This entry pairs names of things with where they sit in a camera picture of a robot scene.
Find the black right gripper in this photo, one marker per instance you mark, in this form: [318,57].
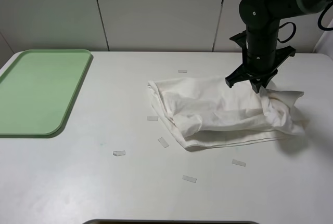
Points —
[260,57]

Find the white short sleeve t-shirt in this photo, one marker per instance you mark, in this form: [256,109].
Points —
[205,113]

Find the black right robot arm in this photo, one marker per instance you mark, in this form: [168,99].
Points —
[265,15]

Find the light green plastic tray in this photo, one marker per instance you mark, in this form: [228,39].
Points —
[38,91]

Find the clear tape marker lower right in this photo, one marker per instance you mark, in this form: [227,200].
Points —
[238,163]

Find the clear tape marker middle left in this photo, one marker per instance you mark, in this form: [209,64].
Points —
[152,118]

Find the clear tape marker bottom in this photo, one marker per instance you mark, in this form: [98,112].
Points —
[190,179]

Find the clear tape marker lower left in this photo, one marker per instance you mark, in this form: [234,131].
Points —
[119,153]

